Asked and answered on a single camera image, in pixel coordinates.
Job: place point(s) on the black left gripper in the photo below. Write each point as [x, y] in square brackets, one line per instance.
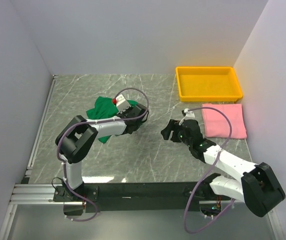
[140, 111]

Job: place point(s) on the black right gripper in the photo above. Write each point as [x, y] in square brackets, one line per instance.
[178, 131]

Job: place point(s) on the green t shirt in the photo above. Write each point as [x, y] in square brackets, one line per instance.
[104, 108]

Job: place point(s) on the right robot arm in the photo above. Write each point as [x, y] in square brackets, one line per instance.
[240, 171]

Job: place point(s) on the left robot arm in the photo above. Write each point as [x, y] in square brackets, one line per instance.
[76, 140]

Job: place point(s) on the folded pink t shirt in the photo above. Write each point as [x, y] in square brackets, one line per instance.
[216, 126]

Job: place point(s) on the yellow plastic tray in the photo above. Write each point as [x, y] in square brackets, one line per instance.
[208, 84]

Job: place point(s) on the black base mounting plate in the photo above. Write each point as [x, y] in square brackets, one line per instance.
[135, 196]

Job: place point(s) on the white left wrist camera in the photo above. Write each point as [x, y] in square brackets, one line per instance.
[121, 103]

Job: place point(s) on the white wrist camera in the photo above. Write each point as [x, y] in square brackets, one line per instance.
[121, 103]
[188, 114]

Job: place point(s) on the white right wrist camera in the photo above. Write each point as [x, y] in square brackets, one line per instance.
[188, 114]

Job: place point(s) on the left side aluminium rail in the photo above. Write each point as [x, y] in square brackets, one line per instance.
[39, 131]

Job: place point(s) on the aluminium extrusion rail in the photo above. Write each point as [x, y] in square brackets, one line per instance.
[43, 194]

